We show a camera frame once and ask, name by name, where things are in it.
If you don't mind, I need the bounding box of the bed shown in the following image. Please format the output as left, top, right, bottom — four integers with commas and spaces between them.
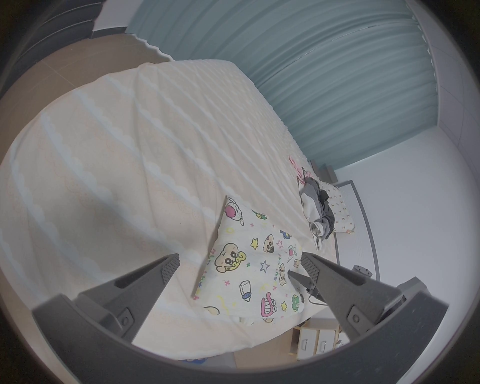
0, 58, 381, 362

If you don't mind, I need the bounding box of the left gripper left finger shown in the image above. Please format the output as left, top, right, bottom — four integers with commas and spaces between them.
77, 253, 180, 344

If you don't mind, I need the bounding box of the black chest of drawers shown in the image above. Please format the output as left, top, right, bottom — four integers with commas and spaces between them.
0, 0, 107, 96

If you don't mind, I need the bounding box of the blue-green curtain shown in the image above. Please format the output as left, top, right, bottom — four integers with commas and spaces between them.
125, 0, 418, 86
258, 23, 440, 170

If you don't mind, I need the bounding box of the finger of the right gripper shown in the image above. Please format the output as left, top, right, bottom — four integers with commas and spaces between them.
287, 270, 326, 303

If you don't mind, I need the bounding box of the grey and white sweater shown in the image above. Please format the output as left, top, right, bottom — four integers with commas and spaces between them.
299, 184, 331, 251

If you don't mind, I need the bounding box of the grey bedside table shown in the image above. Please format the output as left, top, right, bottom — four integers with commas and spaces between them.
310, 160, 339, 185

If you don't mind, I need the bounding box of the wooden cabinet with white drawers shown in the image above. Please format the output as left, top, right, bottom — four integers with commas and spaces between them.
290, 322, 352, 361

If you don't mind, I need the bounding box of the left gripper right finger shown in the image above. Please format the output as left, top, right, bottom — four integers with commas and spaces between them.
301, 251, 406, 341

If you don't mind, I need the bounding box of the white printed pyjama top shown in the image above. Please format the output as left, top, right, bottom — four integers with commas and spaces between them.
192, 195, 306, 326

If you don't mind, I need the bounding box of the white printed pillow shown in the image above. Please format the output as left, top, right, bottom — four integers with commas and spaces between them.
323, 182, 355, 235

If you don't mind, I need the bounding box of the pink garment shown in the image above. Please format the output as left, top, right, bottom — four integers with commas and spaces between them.
288, 155, 313, 185

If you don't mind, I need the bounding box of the black garment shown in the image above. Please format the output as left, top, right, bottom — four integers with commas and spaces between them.
318, 188, 335, 241

